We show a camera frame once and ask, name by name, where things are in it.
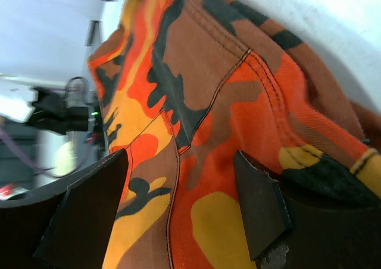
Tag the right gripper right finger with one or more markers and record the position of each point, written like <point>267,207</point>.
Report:
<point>289,226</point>

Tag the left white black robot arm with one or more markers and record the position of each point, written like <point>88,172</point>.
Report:
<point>64,110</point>

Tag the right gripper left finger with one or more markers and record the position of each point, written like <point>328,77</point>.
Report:
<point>67,223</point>

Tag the orange camouflage trousers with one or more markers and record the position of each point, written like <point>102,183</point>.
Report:
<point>185,84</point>

